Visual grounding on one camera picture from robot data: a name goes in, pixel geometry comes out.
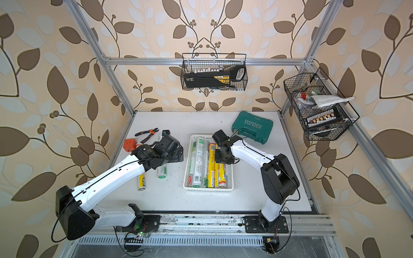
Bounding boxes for socket bit set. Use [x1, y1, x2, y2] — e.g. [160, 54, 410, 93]
[304, 108, 344, 129]

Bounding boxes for white green wrap roll long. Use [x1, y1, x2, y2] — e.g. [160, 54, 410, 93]
[192, 137, 205, 188]

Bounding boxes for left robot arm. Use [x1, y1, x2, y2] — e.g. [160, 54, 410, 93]
[55, 130, 183, 240]

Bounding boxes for white wrap roll red label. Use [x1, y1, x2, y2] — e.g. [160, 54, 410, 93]
[187, 141, 197, 187]

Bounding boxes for yellow wrap roll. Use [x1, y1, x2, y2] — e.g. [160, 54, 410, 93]
[138, 173, 146, 191]
[217, 163, 227, 188]
[208, 143, 216, 188]
[214, 163, 219, 188]

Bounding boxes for red cube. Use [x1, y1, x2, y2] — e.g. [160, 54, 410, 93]
[123, 139, 137, 152]

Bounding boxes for white paper bundle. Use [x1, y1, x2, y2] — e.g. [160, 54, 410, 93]
[309, 95, 354, 108]

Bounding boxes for orange black pliers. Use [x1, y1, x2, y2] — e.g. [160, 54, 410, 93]
[134, 127, 159, 144]

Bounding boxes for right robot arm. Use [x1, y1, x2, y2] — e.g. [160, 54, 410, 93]
[212, 130, 300, 229]

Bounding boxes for white plastic basket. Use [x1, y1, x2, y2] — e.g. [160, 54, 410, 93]
[183, 134, 234, 192]

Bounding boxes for right wire basket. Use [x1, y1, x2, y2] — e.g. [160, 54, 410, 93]
[284, 68, 360, 141]

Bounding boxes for wire basket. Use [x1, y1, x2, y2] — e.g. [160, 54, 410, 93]
[284, 68, 360, 141]
[180, 52, 248, 91]

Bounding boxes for back wire basket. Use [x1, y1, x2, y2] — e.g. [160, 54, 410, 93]
[180, 52, 248, 91]

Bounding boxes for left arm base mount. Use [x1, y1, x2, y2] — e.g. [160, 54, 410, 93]
[115, 215, 161, 233]

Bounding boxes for green tool case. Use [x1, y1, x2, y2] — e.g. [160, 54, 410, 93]
[231, 111, 274, 145]

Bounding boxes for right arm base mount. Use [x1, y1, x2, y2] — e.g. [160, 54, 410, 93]
[243, 216, 289, 234]

